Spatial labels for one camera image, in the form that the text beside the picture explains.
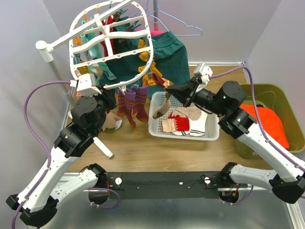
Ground beige red white sock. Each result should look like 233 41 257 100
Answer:
162 106 208 137

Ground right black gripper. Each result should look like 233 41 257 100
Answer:
166 75 226 116

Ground vertical metal pole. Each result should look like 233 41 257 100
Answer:
153 0 159 31

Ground white drying rack pole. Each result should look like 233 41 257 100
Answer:
35 0 134 159

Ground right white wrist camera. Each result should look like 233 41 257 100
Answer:
193 62 213 92

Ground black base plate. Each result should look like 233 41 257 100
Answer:
103 171 247 199

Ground blue wire hanger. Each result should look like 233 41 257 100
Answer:
144 0 204 37

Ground olive green plastic bin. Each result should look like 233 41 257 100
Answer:
226 83 305 160

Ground purple striped hanging sock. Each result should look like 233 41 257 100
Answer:
117 85 149 129

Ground mustard yellow hanging socks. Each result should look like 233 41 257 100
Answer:
137 39 163 86

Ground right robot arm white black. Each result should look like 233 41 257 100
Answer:
165 77 305 204

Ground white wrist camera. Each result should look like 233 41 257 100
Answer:
69 73 102 96
193 62 213 92

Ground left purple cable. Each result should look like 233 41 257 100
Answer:
11 80 74 229

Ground white round clip hanger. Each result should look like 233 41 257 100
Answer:
68 0 154 90

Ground orange cloth in bin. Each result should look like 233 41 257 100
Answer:
239 104 290 151

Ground white laundry basket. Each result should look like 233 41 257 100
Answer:
148 92 220 141

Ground aluminium rail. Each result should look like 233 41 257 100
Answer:
57 169 296 191

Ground red hanging garment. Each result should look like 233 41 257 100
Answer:
100 15 116 57

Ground dark brown hanging sock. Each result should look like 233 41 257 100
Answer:
113 11 141 45

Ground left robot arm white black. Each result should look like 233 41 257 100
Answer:
6 85 116 228

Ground green trousers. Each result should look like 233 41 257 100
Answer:
99 31 190 85

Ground pink garment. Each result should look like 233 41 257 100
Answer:
150 30 165 37

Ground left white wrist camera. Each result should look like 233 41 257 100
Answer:
69 73 102 96

